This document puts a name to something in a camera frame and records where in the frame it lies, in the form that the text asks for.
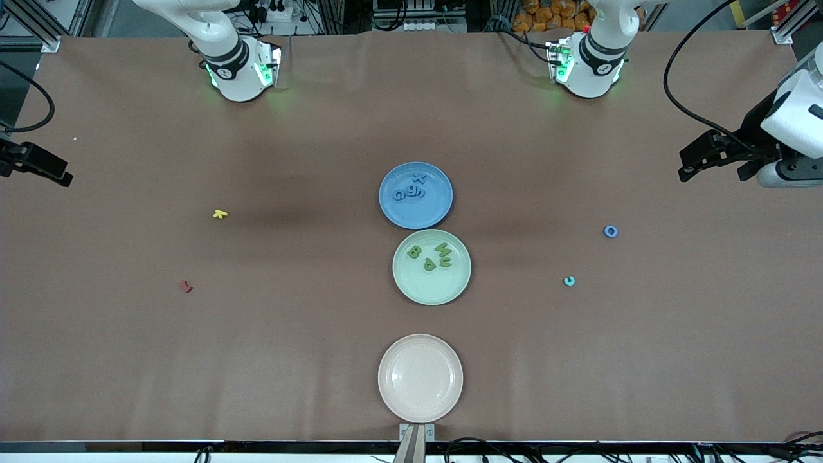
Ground grey metal bracket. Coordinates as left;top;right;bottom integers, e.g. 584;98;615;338
393;422;436;463

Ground aluminium frame post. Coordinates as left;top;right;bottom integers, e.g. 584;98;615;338
0;0;62;53
772;0;823;46

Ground green plate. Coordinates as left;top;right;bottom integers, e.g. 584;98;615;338
392;229;472;306

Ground brown table cover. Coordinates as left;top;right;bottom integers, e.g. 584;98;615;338
0;29;823;444

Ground blue plate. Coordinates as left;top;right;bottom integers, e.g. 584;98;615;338
378;161;454;230

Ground pile of orange objects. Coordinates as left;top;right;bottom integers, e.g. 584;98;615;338
512;0;595;34

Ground pink plate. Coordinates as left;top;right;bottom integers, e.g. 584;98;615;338
377;333;464;424

